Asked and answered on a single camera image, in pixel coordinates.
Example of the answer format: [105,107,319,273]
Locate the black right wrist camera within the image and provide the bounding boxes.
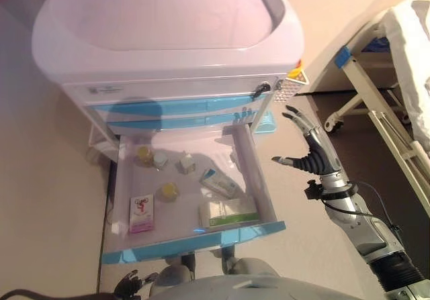
[304,180,324,200]

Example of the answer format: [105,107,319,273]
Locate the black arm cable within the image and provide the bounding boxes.
[0,289,115,300]
[324,181,402,232]

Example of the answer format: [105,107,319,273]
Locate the blue front cart drawer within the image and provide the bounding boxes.
[100,123,286,266]

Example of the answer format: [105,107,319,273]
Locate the silver robot right leg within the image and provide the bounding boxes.
[211,246,282,279]

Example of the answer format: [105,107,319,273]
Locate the grey robot torso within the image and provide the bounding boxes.
[147,271,387,300]

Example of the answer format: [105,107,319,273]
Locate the white bed side rail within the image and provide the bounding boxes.
[368,110,430,210]

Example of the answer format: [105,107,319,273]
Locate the light blue plastic bin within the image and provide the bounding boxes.
[253,110,278,135]

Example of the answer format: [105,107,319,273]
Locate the small white medicine box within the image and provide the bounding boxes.
[176,151,198,176]

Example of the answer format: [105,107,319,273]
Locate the pink white medicine box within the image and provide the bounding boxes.
[129,194,156,234]

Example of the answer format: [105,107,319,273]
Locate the green white medicine box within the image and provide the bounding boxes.
[198,197,261,230]

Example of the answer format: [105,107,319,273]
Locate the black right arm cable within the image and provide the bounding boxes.
[324,181,402,232]

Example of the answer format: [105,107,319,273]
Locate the blue clip on bed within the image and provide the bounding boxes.
[335,46,353,69]

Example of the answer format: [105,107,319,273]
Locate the white bed sheet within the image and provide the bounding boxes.
[384,0,430,146]

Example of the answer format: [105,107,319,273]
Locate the silver robot leg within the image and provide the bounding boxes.
[211,246,282,279]
[156,252,198,289]

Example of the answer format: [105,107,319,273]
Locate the small white cap bottle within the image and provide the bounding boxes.
[153,152,169,172]

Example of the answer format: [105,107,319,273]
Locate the white bed caster wheel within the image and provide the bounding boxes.
[323,117,346,134]

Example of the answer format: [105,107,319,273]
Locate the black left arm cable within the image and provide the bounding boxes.
[0,289,115,300]

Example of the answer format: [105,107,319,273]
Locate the white hospital bed frame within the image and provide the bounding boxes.
[310,0,430,213]

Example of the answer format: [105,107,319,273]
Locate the white perforated side basket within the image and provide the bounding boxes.
[273,68,309,105]

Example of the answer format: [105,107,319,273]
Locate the glass bottle yellow capsules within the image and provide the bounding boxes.
[157,182,179,202]

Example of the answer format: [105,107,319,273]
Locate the white plastic side bin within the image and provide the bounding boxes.
[87,127,118,165]

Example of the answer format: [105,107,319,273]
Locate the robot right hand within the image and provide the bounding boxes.
[271,104,339,180]

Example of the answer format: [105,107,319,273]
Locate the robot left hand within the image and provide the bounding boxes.
[114,269,159,300]

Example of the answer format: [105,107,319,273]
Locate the silver robot left leg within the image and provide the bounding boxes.
[156,252,198,289]

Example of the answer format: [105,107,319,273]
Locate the glass bottle yellow cap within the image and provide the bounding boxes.
[134,145,155,167]

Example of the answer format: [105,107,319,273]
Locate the yellow container red lid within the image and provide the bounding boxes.
[287,60,305,79]

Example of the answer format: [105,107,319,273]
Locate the white blue medicine box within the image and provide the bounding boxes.
[200,168,241,200]

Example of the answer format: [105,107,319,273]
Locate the white blue medical cart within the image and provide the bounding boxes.
[32,0,306,166]

